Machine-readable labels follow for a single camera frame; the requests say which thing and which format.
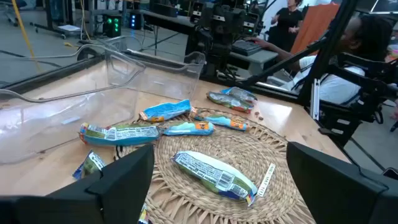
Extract black frame upright strut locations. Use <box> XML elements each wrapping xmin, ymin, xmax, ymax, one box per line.
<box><xmin>297</xmin><ymin>0</ymin><xmax>360</xmax><ymax>105</ymax></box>

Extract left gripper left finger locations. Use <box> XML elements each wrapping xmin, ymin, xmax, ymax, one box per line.
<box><xmin>43</xmin><ymin>143</ymin><xmax>155</xmax><ymax>224</ymax></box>

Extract thin yellow cable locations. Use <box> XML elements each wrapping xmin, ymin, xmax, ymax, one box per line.
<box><xmin>79</xmin><ymin>0</ymin><xmax>91</xmax><ymax>41</ymax></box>

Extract standing person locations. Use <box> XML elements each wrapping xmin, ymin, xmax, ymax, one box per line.
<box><xmin>270</xmin><ymin>0</ymin><xmax>304</xmax><ymax>52</ymax></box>

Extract white paper label strip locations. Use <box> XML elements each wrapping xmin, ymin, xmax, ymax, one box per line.
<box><xmin>257</xmin><ymin>162</ymin><xmax>277</xmax><ymax>197</ymax></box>

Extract computer tower with green lights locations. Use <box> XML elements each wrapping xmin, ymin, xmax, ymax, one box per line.
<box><xmin>104</xmin><ymin>14</ymin><xmax>123</xmax><ymax>38</ymax></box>

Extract black computer keyboard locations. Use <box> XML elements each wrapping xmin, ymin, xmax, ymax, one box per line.
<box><xmin>231</xmin><ymin>40</ymin><xmax>264</xmax><ymax>57</ymax></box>

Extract black frame diagonal brace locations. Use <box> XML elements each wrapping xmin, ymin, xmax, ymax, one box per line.
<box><xmin>241</xmin><ymin>37</ymin><xmax>329</xmax><ymax>88</ymax></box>

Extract black background robot station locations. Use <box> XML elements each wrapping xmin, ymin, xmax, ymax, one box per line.
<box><xmin>186</xmin><ymin>0</ymin><xmax>265</xmax><ymax>78</ymax></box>

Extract orange fabric panel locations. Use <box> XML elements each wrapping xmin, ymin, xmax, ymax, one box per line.
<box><xmin>290</xmin><ymin>2</ymin><xmax>340</xmax><ymax>55</ymax></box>

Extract clear plastic storage bin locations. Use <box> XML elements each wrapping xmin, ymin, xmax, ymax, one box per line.
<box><xmin>0</xmin><ymin>43</ymin><xmax>147</xmax><ymax>166</ymax></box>
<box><xmin>93</xmin><ymin>34</ymin><xmax>206</xmax><ymax>103</ymax></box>

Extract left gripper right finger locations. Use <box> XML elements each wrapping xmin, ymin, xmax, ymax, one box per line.
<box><xmin>286</xmin><ymin>142</ymin><xmax>398</xmax><ymax>224</ymax></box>

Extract black device with blue lights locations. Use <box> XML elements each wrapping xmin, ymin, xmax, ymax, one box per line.
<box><xmin>129</xmin><ymin>12</ymin><xmax>142</xmax><ymax>30</ymax></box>

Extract grey snack packet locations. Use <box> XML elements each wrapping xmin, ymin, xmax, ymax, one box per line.
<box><xmin>206</xmin><ymin>91</ymin><xmax>254</xmax><ymax>114</ymax></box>

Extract round woven straw placemat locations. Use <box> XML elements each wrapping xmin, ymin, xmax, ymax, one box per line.
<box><xmin>113</xmin><ymin>107</ymin><xmax>317</xmax><ymax>224</ymax></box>

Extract flat wheeled dolly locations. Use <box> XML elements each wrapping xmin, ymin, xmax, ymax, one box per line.
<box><xmin>30</xmin><ymin>22</ymin><xmax>83</xmax><ymax>40</ymax></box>

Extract green granola bar wrapper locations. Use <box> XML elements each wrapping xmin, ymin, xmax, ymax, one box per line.
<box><xmin>72</xmin><ymin>150</ymin><xmax>107</xmax><ymax>180</ymax></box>
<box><xmin>79</xmin><ymin>122</ymin><xmax>162</xmax><ymax>147</ymax></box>
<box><xmin>170</xmin><ymin>151</ymin><xmax>259</xmax><ymax>207</ymax></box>

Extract long dark workbench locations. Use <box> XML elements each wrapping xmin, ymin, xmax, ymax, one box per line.
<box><xmin>139</xmin><ymin>9</ymin><xmax>200</xmax><ymax>35</ymax></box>

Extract yellow hanging cable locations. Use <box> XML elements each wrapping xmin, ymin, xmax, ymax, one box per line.
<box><xmin>11</xmin><ymin>0</ymin><xmax>41</xmax><ymax>72</ymax></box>

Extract grey desk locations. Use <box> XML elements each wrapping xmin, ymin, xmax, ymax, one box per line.
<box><xmin>228</xmin><ymin>49</ymin><xmax>279</xmax><ymax>75</ymax></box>

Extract seated person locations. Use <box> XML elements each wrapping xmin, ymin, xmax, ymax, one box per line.
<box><xmin>245</xmin><ymin>15</ymin><xmax>394</xmax><ymax>105</ymax></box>

